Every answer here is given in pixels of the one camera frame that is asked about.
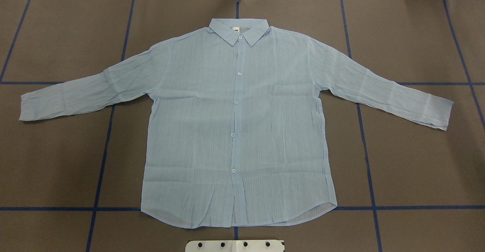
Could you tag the light blue button shirt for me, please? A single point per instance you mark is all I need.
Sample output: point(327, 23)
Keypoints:
point(236, 134)

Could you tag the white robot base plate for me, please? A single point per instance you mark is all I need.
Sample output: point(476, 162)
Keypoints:
point(253, 245)

